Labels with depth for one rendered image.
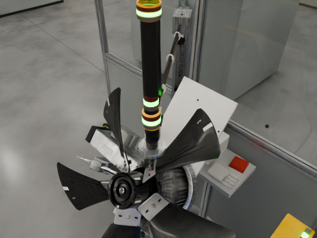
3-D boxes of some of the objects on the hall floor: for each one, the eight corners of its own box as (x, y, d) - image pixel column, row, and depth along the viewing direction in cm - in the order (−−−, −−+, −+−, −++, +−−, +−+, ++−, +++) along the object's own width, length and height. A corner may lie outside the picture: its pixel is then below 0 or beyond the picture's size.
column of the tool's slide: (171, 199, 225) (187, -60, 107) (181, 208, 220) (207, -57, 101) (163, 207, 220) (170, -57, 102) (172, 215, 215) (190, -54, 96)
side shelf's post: (197, 233, 204) (212, 159, 149) (202, 237, 202) (218, 163, 147) (194, 237, 202) (208, 163, 147) (198, 241, 200) (213, 167, 145)
